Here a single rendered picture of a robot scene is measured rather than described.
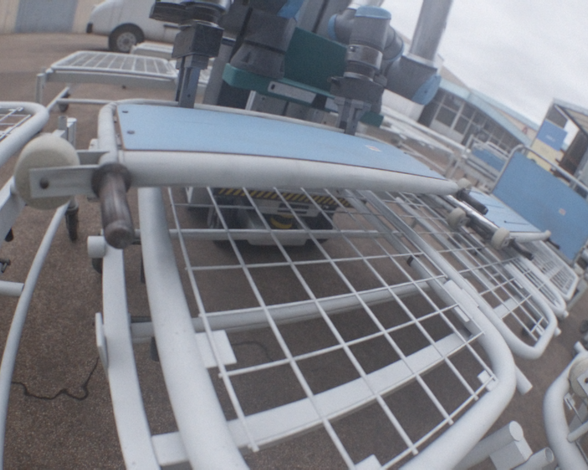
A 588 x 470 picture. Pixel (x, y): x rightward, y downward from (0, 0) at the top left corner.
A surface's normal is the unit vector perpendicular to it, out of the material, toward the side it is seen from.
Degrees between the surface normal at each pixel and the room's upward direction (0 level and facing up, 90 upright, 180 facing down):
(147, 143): 1
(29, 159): 89
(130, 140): 1
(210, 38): 79
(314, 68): 90
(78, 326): 0
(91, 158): 89
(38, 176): 89
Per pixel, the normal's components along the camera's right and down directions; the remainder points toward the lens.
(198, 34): 0.58, 0.44
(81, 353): 0.33, -0.79
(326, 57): 0.39, 0.61
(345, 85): -0.79, 0.08
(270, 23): 0.12, 0.61
